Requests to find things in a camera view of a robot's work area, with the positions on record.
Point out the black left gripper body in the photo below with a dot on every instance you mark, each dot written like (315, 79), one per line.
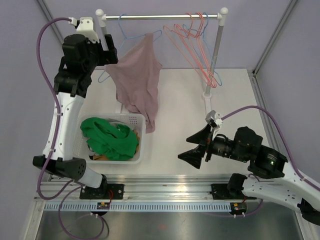
(98, 56)

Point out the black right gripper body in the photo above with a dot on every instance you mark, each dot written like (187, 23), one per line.
(209, 145)

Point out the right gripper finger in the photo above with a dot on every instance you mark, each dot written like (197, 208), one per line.
(200, 135)
(193, 156)

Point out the mauve tank top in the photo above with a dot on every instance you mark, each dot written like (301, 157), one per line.
(136, 78)

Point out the green tank top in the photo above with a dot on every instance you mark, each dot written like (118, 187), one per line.
(110, 140)

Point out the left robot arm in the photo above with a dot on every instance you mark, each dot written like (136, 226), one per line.
(80, 58)

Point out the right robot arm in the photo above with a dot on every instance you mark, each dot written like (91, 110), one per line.
(274, 181)

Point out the white clothes rack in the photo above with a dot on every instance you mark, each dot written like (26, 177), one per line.
(190, 42)

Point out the white plastic basket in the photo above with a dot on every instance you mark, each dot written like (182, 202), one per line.
(135, 121)

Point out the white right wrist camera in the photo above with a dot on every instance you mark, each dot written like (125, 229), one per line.
(214, 120)

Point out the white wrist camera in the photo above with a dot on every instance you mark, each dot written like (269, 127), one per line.
(214, 120)
(85, 26)

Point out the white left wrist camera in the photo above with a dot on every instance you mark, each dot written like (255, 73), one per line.
(85, 26)

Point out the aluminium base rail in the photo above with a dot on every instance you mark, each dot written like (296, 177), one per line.
(125, 188)

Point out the white slotted cable duct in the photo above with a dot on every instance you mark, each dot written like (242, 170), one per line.
(95, 206)

